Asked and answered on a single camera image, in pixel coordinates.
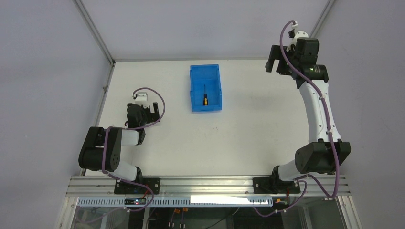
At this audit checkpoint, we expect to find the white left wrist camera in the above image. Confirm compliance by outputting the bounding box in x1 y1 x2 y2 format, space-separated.
133 92 148 106

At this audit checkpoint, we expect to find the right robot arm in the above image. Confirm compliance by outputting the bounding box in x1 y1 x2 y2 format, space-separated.
266 38 351 194

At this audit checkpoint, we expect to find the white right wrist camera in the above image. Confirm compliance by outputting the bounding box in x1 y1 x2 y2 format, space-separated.
286 21 309 52

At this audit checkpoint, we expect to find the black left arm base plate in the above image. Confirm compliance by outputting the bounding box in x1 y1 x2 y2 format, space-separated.
114 177 161 195

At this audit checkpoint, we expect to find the aluminium front rail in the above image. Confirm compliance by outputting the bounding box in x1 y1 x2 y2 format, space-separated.
66 175 351 197

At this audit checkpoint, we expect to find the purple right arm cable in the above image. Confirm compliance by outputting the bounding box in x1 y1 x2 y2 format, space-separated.
253 20 341 219

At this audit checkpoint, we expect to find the blue plastic bin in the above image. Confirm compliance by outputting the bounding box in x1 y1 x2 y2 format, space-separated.
190 64 222 113

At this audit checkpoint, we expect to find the slotted cable duct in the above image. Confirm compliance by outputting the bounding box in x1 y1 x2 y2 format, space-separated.
77 195 288 208

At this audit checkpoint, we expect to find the left aluminium frame post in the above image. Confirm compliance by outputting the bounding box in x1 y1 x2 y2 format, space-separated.
73 0 115 176

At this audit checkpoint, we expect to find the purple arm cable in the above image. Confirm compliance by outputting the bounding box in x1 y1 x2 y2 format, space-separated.
253 20 341 219
74 87 166 225

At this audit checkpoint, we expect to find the black yellow screwdriver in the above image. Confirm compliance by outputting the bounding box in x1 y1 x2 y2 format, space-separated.
203 85 209 106

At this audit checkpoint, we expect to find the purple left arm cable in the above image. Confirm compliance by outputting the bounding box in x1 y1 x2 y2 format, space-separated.
74 87 166 225

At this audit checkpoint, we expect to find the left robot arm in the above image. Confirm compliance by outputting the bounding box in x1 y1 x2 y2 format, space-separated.
78 102 160 184

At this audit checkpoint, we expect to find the aluminium enclosure frame post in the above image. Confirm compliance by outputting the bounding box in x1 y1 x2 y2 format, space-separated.
309 0 336 38

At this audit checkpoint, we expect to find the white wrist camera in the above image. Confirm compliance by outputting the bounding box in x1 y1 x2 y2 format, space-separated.
133 92 148 106
286 21 309 52

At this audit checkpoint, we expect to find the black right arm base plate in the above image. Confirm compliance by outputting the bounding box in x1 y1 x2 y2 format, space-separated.
252 176 301 194

